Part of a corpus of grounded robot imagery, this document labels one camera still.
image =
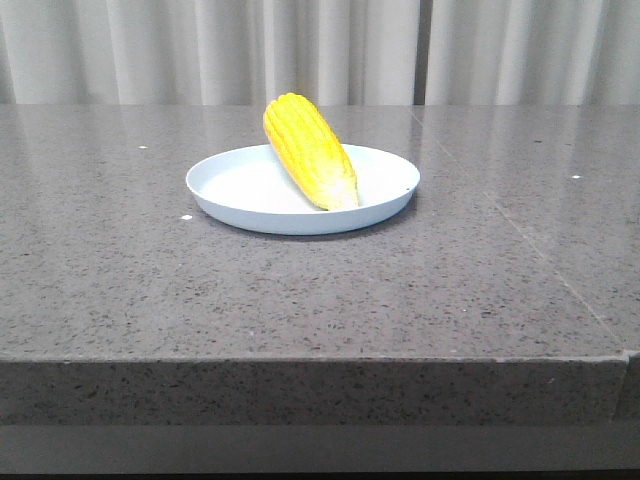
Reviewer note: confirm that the yellow corn cob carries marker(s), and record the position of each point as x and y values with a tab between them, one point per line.
311	152

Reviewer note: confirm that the light blue round plate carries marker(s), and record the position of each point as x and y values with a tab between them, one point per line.
248	188

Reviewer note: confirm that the grey pleated curtain right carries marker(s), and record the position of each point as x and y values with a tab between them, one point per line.
533	52

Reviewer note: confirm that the grey pleated curtain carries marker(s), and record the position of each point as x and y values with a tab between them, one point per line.
212	52
533	52

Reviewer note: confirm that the grey pleated curtain left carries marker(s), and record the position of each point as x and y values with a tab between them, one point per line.
212	52

